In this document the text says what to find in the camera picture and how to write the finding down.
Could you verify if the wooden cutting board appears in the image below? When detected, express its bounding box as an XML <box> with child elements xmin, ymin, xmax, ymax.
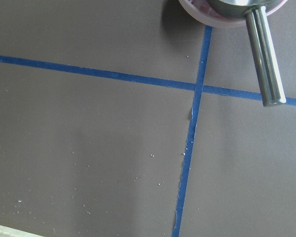
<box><xmin>0</xmin><ymin>225</ymin><xmax>42</xmax><ymax>237</ymax></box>

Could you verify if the pink bowl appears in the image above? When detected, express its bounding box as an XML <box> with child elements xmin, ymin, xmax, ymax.
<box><xmin>179</xmin><ymin>0</ymin><xmax>286</xmax><ymax>28</ymax></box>

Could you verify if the metal scoop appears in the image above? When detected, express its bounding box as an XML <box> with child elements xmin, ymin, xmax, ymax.
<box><xmin>209</xmin><ymin>0</ymin><xmax>286</xmax><ymax>107</ymax></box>

